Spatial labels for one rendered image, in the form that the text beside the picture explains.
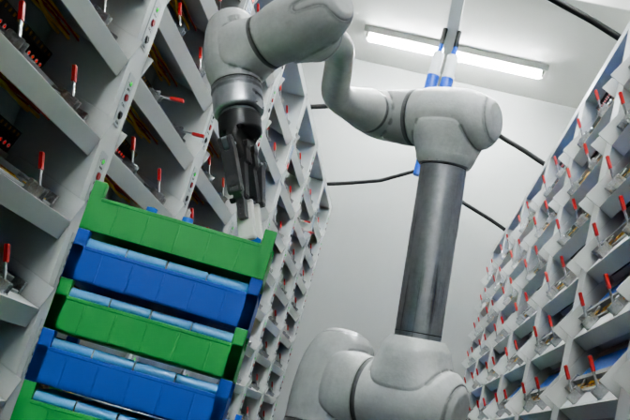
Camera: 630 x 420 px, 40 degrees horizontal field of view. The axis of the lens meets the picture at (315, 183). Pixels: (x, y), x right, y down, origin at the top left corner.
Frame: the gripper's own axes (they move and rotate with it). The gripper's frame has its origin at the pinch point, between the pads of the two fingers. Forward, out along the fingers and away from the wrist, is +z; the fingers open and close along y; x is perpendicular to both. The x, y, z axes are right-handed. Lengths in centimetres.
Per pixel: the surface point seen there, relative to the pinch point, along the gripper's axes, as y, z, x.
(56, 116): -2.8, -32.4, 37.3
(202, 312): -5.0, 14.7, 7.1
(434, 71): 256, -177, 17
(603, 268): 114, -13, -44
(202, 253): -6.4, 5.8, 5.5
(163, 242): -9.6, 3.5, 10.4
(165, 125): 52, -60, 48
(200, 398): -3.1, 27.2, 9.5
